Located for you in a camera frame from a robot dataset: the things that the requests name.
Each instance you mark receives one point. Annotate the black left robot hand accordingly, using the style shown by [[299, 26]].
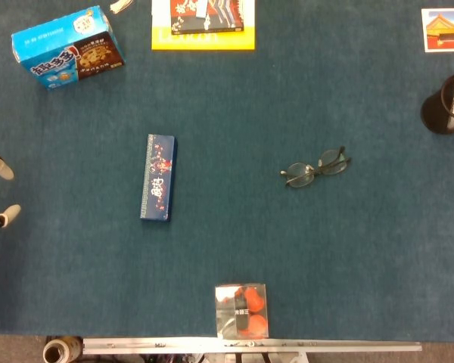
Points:
[[4, 170]]

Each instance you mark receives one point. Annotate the thin-framed eyeglasses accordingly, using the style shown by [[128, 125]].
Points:
[[299, 177]]

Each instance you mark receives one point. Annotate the blue chocolate cookie box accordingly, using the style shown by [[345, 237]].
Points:
[[60, 56]]

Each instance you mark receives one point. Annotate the dark blue long box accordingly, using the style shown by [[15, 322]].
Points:
[[158, 177]]

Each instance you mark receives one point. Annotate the brown tape roll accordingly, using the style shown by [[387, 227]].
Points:
[[58, 351]]

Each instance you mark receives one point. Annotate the yellow book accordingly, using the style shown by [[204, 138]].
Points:
[[204, 41]]

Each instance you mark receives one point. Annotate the blue felt table cloth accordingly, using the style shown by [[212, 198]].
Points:
[[249, 234]]

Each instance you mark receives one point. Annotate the clear box with red items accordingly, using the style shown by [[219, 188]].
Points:
[[242, 312]]

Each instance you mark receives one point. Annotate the black mesh pen holder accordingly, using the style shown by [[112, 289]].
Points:
[[435, 113]]

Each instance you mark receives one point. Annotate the palace picture postcard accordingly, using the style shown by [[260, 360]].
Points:
[[446, 32]]

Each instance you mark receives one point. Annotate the aluminium rail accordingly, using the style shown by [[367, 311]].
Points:
[[325, 346]]

